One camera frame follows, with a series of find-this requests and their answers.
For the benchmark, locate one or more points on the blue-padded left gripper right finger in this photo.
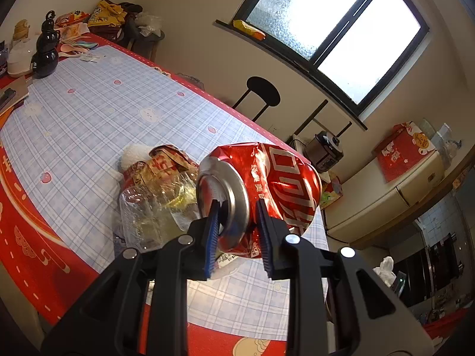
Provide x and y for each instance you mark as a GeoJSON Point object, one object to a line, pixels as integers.
{"type": "Point", "coordinates": [275, 251]}

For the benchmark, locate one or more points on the clear plastic container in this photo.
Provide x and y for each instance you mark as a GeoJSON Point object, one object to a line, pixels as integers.
{"type": "Point", "coordinates": [156, 213]}

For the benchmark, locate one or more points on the colourful bags beside table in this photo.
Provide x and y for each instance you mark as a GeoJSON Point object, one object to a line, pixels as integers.
{"type": "Point", "coordinates": [331, 189]}

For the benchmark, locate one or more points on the crushed red cola can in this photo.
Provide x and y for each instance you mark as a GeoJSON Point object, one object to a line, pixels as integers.
{"type": "Point", "coordinates": [239, 175]}

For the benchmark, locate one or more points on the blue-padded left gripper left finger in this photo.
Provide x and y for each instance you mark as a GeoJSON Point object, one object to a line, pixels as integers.
{"type": "Point", "coordinates": [204, 232]}

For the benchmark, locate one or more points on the gold red snack wrapper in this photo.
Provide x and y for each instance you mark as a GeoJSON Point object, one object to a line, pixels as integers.
{"type": "Point", "coordinates": [166, 161]}

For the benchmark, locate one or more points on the red festive cloth on fridge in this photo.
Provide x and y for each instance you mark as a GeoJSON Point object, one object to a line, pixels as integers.
{"type": "Point", "coordinates": [402, 149]}

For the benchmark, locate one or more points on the blue plaid plastic tablecloth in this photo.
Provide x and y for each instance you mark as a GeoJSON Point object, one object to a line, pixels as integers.
{"type": "Point", "coordinates": [130, 148]}

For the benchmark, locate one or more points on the small white side table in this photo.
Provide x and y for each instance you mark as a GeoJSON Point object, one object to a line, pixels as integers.
{"type": "Point", "coordinates": [296, 144]}

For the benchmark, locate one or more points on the black round-back chair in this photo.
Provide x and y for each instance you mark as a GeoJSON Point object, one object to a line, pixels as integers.
{"type": "Point", "coordinates": [265, 90]}

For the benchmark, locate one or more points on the yellow snack bags pile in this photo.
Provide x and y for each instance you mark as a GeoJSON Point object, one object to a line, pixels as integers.
{"type": "Point", "coordinates": [107, 14]}

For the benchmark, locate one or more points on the black gourd-shaped bottle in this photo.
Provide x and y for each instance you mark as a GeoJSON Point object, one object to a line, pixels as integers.
{"type": "Point", "coordinates": [46, 57]}

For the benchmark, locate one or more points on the cream two-door refrigerator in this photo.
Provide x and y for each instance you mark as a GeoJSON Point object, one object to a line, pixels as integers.
{"type": "Point", "coordinates": [368, 201]}

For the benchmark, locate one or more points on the yellow snack packet on sill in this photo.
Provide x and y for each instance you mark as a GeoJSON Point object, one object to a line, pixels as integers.
{"type": "Point", "coordinates": [248, 29]}

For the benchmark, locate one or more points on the black framed window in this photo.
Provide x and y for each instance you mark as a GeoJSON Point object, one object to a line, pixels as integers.
{"type": "Point", "coordinates": [350, 49]}

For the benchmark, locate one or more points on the black kitchen stove counter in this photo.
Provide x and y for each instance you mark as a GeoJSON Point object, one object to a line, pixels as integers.
{"type": "Point", "coordinates": [437, 279]}

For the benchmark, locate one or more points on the electric pressure cooker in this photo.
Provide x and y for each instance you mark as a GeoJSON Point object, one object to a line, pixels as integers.
{"type": "Point", "coordinates": [323, 151]}

